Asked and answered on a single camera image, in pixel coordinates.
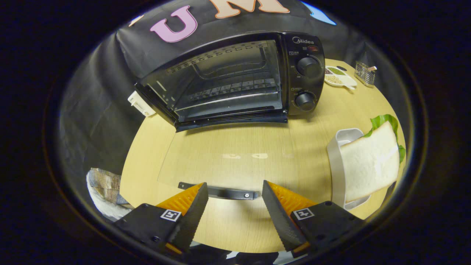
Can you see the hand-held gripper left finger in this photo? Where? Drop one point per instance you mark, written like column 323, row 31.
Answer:
column 193, row 217

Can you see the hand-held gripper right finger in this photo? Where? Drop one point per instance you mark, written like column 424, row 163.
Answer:
column 278, row 217

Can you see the white bread lettuce sandwich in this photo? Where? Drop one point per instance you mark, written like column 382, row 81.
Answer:
column 368, row 165

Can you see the black toaster oven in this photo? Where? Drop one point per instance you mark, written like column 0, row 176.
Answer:
column 305, row 84

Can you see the white plastic tray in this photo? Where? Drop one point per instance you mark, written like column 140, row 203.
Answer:
column 335, row 162

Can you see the grey patterned cloth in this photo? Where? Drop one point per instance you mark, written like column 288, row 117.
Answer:
column 106, row 191

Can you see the white power strip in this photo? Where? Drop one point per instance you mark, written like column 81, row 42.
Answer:
column 141, row 105

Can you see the black backdrop cloth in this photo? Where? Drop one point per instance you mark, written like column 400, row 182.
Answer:
column 103, row 110

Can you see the white seasoning dish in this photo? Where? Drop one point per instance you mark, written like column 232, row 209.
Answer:
column 336, row 79

